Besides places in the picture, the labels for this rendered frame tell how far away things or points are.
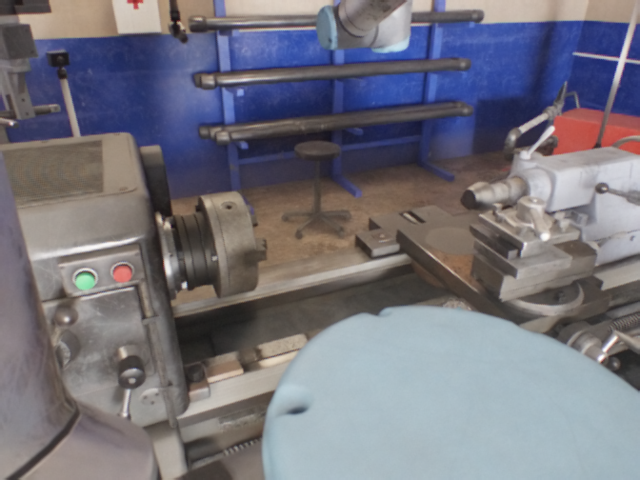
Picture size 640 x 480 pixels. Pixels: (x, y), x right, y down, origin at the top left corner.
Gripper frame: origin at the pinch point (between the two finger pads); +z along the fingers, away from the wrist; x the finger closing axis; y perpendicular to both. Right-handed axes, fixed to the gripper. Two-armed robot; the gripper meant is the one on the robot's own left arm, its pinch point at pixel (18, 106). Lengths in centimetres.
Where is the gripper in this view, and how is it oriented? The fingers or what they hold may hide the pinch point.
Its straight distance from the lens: 99.7
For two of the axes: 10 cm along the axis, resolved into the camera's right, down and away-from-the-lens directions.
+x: 8.3, 2.6, -4.9
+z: 0.0, 8.8, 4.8
